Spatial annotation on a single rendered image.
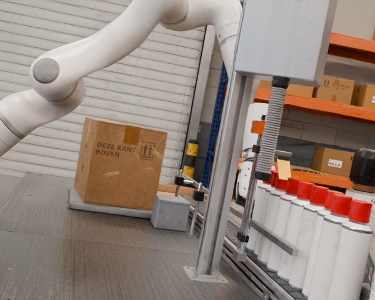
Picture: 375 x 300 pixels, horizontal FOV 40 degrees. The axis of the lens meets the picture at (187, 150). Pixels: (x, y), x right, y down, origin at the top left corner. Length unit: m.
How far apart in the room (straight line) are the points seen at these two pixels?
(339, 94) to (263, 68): 4.25
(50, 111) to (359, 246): 0.96
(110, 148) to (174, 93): 3.89
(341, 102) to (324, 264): 4.42
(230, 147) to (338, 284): 0.40
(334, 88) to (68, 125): 2.74
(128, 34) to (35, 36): 4.21
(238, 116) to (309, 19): 0.25
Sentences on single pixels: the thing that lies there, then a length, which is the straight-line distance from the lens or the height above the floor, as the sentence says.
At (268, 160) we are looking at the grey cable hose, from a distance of 1.03.
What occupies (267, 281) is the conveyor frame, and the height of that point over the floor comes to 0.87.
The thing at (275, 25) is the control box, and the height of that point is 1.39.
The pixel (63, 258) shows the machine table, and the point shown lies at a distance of 1.15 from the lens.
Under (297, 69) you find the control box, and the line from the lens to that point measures 1.06.
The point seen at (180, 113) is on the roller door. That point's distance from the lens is 5.54.
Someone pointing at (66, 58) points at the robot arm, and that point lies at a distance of 1.42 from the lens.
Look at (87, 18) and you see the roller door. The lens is 5.61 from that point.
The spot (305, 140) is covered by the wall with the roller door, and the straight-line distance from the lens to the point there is 5.97.
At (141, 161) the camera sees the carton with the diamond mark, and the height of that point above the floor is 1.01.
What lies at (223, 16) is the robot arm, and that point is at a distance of 1.45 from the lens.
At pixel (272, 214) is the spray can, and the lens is 1.17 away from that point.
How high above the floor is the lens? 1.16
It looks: 3 degrees down
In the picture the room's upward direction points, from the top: 10 degrees clockwise
